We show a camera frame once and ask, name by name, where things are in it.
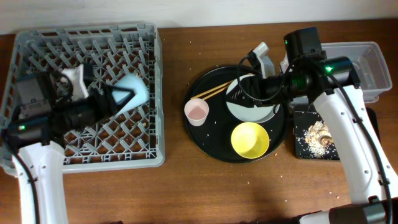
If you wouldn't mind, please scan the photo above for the food scraps and rice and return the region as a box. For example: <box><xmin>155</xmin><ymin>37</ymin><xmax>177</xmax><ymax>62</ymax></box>
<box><xmin>304</xmin><ymin>121</ymin><xmax>334</xmax><ymax>157</ymax></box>

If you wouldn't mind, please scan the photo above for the pink plastic cup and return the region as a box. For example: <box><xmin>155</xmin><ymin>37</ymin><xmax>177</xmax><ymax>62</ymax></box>
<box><xmin>183</xmin><ymin>98</ymin><xmax>210</xmax><ymax>126</ymax></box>

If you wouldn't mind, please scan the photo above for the light blue plastic cup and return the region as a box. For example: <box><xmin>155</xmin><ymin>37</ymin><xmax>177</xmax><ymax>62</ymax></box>
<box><xmin>112</xmin><ymin>74</ymin><xmax>149</xmax><ymax>116</ymax></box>

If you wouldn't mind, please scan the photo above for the white round plate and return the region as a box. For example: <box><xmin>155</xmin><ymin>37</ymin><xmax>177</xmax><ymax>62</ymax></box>
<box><xmin>225</xmin><ymin>73</ymin><xmax>280</xmax><ymax>124</ymax></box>

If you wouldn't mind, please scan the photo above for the clear plastic waste bin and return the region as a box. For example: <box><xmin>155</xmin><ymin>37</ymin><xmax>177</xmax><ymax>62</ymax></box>
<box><xmin>322</xmin><ymin>42</ymin><xmax>392</xmax><ymax>103</ymax></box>

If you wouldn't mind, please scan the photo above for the grey dishwasher rack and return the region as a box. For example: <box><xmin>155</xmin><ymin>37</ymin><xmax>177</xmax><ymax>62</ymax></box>
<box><xmin>1</xmin><ymin>22</ymin><xmax>165</xmax><ymax>173</ymax></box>

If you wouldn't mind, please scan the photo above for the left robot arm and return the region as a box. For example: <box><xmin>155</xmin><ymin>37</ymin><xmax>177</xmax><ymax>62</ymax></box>
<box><xmin>2</xmin><ymin>69</ymin><xmax>149</xmax><ymax>223</ymax></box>

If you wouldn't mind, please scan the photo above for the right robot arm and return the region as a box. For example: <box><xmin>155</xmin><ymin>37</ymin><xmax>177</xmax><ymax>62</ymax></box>
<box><xmin>226</xmin><ymin>27</ymin><xmax>397</xmax><ymax>223</ymax></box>

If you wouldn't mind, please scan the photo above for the round black tray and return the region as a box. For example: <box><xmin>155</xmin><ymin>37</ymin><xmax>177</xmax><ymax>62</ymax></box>
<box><xmin>183</xmin><ymin>65</ymin><xmax>290</xmax><ymax>163</ymax></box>

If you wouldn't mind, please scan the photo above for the wooden chopstick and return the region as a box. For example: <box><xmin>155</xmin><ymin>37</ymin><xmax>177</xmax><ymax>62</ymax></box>
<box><xmin>190</xmin><ymin>78</ymin><xmax>237</xmax><ymax>100</ymax></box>
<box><xmin>203</xmin><ymin>86</ymin><xmax>228</xmax><ymax>100</ymax></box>

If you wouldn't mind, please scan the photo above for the black rectangular waste bin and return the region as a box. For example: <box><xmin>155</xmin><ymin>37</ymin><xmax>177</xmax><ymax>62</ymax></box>
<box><xmin>292</xmin><ymin>107</ymin><xmax>379</xmax><ymax>161</ymax></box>

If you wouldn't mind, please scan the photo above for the yellow plastic bowl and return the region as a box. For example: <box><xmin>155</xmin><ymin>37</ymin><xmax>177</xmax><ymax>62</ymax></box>
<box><xmin>231</xmin><ymin>122</ymin><xmax>270</xmax><ymax>159</ymax></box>

